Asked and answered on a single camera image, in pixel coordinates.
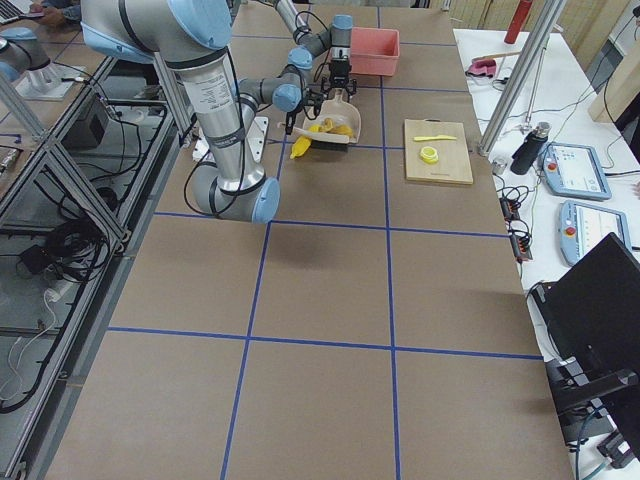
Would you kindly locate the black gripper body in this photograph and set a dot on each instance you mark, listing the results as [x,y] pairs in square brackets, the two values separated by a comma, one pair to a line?
[340,70]
[311,95]

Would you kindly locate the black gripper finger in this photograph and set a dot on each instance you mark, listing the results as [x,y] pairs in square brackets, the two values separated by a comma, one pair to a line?
[290,122]

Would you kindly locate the yellow toy corn cob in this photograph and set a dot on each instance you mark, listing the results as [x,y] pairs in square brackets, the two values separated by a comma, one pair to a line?
[301,145]

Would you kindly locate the beige plastic dustpan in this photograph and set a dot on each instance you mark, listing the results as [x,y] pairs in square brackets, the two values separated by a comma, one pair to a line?
[341,111]

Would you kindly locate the tan toy ginger root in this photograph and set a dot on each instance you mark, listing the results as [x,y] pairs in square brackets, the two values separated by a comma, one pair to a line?
[325,126]

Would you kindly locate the beige hand brush black bristles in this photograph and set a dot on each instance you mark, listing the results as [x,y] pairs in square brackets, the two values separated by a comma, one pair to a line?
[323,136]

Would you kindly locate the brown toy potato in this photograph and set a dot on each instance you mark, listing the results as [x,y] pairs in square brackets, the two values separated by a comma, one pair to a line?
[345,130]

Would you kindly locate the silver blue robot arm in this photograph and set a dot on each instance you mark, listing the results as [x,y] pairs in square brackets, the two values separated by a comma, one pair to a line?
[333,42]
[192,38]

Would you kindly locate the pink plastic bin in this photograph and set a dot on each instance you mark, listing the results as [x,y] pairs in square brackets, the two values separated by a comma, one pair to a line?
[374,51]

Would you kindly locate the person's hand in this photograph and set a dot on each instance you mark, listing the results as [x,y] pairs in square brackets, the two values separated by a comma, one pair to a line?
[48,16]

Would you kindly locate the yellow plastic toy knife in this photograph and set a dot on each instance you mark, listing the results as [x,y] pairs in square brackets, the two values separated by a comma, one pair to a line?
[440,137]

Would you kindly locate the yellow toy lemon slice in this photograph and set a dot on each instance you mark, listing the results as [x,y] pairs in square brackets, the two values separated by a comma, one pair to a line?
[429,155]

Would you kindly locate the pink cloth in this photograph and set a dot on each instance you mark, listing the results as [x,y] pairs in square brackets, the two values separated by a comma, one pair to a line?
[485,67]

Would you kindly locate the red bottle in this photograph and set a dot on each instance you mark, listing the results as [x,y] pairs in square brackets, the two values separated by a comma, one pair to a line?
[519,18]

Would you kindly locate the black water bottle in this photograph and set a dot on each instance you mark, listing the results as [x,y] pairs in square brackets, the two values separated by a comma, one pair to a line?
[524,157]

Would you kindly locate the near blue teach pendant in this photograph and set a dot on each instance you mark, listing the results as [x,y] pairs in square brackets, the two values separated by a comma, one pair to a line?
[574,171]

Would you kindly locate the blue teach pendant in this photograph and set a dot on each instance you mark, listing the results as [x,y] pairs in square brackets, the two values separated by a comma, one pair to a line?
[574,171]
[583,226]

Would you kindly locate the far blue teach pendant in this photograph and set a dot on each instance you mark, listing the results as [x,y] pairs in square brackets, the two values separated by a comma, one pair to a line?
[583,226]

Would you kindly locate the black laptop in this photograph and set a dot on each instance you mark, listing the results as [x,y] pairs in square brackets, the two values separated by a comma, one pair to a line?
[592,312]

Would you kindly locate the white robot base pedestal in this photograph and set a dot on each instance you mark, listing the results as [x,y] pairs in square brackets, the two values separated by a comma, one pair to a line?
[256,141]

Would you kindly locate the aluminium frame post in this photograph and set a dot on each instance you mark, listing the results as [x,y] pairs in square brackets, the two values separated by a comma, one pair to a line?
[534,44]

